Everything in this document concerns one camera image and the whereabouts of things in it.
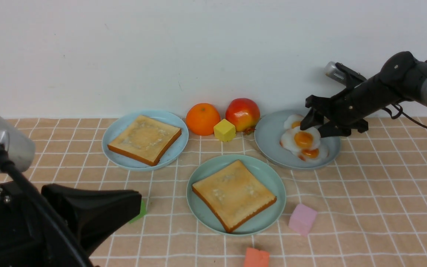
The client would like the grey blue right plate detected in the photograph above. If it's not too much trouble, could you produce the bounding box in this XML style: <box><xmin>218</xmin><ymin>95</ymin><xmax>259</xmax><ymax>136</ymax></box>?
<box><xmin>254</xmin><ymin>108</ymin><xmax>342</xmax><ymax>170</ymax></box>

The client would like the yellow cube block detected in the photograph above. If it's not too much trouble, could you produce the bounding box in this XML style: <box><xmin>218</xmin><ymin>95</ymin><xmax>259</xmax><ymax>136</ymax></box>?
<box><xmin>213</xmin><ymin>119</ymin><xmax>236</xmax><ymax>142</ymax></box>

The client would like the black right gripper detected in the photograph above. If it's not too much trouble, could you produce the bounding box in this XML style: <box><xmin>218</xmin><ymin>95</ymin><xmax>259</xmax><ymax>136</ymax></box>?
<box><xmin>300</xmin><ymin>72</ymin><xmax>406</xmax><ymax>138</ymax></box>

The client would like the fried egg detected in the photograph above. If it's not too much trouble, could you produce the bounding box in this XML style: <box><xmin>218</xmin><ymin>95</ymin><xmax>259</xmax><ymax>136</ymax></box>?
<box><xmin>279</xmin><ymin>127</ymin><xmax>321</xmax><ymax>152</ymax></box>
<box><xmin>298</xmin><ymin>144</ymin><xmax>329</xmax><ymax>164</ymax></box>
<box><xmin>283</xmin><ymin>114</ymin><xmax>304</xmax><ymax>130</ymax></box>

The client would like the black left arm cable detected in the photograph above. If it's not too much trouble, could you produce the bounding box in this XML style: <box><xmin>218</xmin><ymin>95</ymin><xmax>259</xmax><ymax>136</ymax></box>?
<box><xmin>0</xmin><ymin>141</ymin><xmax>95</xmax><ymax>267</ymax></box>

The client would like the light blue left plate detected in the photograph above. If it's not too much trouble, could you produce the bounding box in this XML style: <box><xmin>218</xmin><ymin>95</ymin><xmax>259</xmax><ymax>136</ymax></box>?
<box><xmin>102</xmin><ymin>110</ymin><xmax>189</xmax><ymax>171</ymax></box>

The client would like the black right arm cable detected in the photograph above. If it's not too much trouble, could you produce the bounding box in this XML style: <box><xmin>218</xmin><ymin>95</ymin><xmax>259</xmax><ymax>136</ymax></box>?
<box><xmin>382</xmin><ymin>102</ymin><xmax>427</xmax><ymax>133</ymax></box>

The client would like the orange fruit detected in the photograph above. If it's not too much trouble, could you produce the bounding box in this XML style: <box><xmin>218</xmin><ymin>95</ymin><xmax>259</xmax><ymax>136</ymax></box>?
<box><xmin>185</xmin><ymin>103</ymin><xmax>221</xmax><ymax>136</ymax></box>

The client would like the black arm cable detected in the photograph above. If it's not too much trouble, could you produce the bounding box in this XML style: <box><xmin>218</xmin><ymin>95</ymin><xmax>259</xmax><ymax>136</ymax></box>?
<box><xmin>382</xmin><ymin>102</ymin><xmax>427</xmax><ymax>133</ymax></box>
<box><xmin>0</xmin><ymin>141</ymin><xmax>95</xmax><ymax>267</ymax></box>

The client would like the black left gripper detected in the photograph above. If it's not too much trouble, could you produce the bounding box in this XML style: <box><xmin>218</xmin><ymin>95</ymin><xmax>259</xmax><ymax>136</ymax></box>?
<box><xmin>0</xmin><ymin>181</ymin><xmax>142</xmax><ymax>267</ymax></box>

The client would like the beige checkered tablecloth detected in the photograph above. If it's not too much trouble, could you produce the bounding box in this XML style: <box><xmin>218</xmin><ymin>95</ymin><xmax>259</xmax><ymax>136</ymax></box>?
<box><xmin>9</xmin><ymin>118</ymin><xmax>427</xmax><ymax>267</ymax></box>

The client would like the teal centre plate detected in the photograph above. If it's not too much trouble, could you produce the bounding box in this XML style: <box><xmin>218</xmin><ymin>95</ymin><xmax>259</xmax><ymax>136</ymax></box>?
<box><xmin>186</xmin><ymin>154</ymin><xmax>287</xmax><ymax>236</ymax></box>

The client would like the orange-red cube block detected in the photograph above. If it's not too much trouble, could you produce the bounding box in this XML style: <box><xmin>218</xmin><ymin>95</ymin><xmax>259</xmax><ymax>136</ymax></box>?
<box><xmin>243</xmin><ymin>247</ymin><xmax>270</xmax><ymax>267</ymax></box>

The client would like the red yellow apple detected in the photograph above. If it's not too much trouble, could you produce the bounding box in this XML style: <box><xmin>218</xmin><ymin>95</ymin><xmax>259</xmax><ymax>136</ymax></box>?
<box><xmin>225</xmin><ymin>98</ymin><xmax>261</xmax><ymax>135</ymax></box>

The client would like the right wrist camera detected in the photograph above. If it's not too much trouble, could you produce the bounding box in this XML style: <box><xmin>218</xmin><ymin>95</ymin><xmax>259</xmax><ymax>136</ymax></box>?
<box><xmin>324</xmin><ymin>62</ymin><xmax>366</xmax><ymax>88</ymax></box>

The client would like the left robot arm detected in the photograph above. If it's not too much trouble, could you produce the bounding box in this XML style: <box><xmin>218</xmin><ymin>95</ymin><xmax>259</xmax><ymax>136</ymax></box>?
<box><xmin>0</xmin><ymin>116</ymin><xmax>142</xmax><ymax>267</ymax></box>

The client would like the toast slice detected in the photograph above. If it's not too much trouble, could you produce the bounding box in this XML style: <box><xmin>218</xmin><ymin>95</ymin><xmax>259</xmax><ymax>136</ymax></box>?
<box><xmin>107</xmin><ymin>115</ymin><xmax>182</xmax><ymax>166</ymax></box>
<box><xmin>191</xmin><ymin>159</ymin><xmax>277</xmax><ymax>234</ymax></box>

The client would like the pink cube block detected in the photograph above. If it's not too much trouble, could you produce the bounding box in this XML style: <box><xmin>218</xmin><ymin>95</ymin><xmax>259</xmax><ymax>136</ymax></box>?
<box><xmin>288</xmin><ymin>204</ymin><xmax>318</xmax><ymax>237</ymax></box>

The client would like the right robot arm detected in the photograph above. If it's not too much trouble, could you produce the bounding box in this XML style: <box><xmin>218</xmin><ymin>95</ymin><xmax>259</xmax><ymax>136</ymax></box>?
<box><xmin>300</xmin><ymin>51</ymin><xmax>427</xmax><ymax>138</ymax></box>

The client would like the green cube block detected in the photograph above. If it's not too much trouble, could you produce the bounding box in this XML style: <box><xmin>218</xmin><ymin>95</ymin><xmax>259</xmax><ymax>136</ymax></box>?
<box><xmin>128</xmin><ymin>200</ymin><xmax>147</xmax><ymax>224</ymax></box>

